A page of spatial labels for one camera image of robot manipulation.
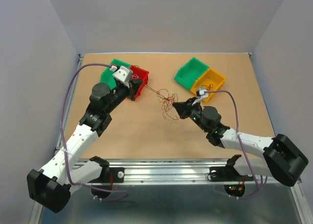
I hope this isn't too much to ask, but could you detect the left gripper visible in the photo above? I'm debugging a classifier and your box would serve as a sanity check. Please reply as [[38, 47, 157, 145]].
[[104, 78, 142, 114]]

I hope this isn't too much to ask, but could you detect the yellow bin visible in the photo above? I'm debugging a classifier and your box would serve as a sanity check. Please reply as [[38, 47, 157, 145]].
[[190, 68, 226, 95]]

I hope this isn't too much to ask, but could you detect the red wire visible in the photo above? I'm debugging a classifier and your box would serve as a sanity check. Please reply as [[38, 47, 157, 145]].
[[160, 91, 180, 121]]

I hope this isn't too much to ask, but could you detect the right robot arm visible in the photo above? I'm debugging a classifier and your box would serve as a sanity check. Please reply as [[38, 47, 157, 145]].
[[173, 98, 309, 187]]

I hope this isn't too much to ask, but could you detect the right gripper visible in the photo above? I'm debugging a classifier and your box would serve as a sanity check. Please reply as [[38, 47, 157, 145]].
[[173, 96, 209, 133]]

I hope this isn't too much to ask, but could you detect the red bin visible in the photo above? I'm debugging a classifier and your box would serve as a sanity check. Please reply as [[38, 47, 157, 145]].
[[130, 65, 149, 100]]

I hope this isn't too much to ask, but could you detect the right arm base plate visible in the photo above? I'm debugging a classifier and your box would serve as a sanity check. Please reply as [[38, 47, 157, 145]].
[[208, 166, 242, 182]]

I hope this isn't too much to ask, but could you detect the right green bin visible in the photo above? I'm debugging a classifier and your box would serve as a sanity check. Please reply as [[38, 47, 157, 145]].
[[174, 57, 209, 90]]

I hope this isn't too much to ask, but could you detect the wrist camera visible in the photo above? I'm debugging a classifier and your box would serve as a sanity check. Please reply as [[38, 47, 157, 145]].
[[192, 87, 210, 106], [110, 65, 133, 88]]

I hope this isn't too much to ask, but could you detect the purple cable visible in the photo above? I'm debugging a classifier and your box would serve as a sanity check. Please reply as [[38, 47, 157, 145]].
[[207, 90, 268, 200], [59, 63, 129, 202]]

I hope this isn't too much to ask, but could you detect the left green bin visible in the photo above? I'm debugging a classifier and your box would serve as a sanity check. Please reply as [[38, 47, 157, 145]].
[[100, 59, 131, 89]]

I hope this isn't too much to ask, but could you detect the aluminium frame rail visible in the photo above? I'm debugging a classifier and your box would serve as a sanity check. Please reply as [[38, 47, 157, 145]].
[[29, 53, 313, 224]]

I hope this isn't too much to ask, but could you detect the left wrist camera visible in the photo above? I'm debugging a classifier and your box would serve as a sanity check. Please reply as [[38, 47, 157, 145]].
[[110, 65, 133, 88]]

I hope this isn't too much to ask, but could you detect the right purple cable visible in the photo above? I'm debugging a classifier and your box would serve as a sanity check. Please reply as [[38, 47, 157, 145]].
[[207, 90, 268, 200]]

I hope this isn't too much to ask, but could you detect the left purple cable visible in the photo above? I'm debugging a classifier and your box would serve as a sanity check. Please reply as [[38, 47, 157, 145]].
[[59, 63, 129, 202]]

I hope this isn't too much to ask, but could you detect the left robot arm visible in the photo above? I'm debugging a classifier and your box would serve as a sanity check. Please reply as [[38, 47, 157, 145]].
[[26, 79, 143, 213]]

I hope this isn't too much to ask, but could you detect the green bin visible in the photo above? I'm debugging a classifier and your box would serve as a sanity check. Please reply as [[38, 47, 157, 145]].
[[174, 57, 209, 90], [100, 59, 131, 89]]

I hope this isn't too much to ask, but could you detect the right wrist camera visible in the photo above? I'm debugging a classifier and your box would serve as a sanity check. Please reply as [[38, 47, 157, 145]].
[[192, 87, 210, 106]]

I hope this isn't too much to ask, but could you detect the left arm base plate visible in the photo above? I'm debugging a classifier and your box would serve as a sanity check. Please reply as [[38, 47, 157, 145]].
[[90, 167, 125, 183]]

